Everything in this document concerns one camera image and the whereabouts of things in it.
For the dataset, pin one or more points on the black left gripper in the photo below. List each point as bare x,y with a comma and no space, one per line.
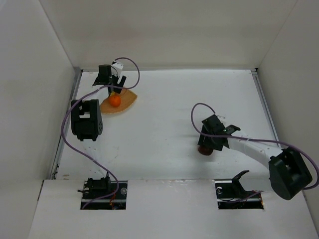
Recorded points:
112,83

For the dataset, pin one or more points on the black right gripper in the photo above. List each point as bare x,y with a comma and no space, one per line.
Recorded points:
208,141

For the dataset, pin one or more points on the orange fake orange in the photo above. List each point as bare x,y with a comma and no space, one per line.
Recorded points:
114,101

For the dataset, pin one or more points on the dark red fake apple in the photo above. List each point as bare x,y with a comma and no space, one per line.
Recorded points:
205,150

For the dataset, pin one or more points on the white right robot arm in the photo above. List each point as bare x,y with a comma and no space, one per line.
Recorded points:
181,128

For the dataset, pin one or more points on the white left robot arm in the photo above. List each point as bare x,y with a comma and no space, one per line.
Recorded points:
86,117

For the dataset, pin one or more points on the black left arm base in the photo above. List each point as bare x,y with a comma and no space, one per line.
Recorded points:
104,194

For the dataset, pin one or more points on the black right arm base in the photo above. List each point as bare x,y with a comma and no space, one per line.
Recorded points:
231,195

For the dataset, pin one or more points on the woven orange fruit basket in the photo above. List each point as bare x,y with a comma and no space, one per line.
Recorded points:
128,97

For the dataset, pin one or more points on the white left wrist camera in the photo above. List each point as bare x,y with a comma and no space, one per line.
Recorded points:
117,68

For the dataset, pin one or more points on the aluminium table edge rail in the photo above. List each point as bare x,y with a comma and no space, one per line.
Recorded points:
58,154

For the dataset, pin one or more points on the right aluminium table rail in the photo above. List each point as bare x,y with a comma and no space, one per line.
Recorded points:
264,104

